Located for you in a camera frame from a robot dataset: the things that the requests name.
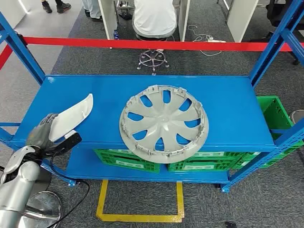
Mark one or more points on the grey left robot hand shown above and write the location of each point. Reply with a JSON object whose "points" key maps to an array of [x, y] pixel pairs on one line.
{"points": [[39, 135]]}

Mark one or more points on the white curved car trim part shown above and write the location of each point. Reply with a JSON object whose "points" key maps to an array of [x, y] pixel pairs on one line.
{"points": [[71, 118]]}

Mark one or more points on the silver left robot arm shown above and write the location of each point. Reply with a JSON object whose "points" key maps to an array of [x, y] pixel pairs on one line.
{"points": [[19, 185]]}

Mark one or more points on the blue metal shelf rack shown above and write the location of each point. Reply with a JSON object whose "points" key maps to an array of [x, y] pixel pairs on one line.
{"points": [[95, 94]]}

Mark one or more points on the chrome barrier stanchion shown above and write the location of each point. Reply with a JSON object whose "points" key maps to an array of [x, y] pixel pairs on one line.
{"points": [[47, 204]]}

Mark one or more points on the red barrier belt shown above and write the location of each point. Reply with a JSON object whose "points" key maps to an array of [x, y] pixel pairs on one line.
{"points": [[4, 56], [142, 44]]}

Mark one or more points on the green plastic crate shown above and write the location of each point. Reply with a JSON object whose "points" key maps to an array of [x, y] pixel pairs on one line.
{"points": [[201, 163], [273, 113], [133, 163]]}

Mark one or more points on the standing person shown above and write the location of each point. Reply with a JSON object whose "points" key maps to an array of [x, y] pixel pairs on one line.
{"points": [[92, 9], [62, 7]]}

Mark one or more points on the blue-capped water bottle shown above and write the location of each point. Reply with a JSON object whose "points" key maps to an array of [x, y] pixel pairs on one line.
{"points": [[116, 34]]}

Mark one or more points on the white desk panel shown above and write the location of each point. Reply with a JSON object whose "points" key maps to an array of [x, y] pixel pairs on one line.
{"points": [[242, 19], [184, 19], [108, 15]]}

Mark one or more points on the grey plastic wheel cover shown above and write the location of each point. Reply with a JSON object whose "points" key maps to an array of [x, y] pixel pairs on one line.
{"points": [[164, 121]]}

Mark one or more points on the chrome stool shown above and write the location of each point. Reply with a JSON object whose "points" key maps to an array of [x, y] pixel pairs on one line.
{"points": [[153, 59]]}

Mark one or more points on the seated person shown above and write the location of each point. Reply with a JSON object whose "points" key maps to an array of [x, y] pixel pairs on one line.
{"points": [[154, 15]]}

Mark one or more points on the white power strip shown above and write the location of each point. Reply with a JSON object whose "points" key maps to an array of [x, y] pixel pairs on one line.
{"points": [[217, 41]]}

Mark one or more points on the black office chair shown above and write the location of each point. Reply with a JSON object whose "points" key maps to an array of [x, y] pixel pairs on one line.
{"points": [[277, 12]]}

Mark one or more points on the chrome stanchion base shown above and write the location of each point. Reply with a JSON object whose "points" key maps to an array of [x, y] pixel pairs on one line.
{"points": [[298, 117]]}

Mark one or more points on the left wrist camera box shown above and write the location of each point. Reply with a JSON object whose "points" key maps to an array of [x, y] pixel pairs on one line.
{"points": [[69, 143]]}

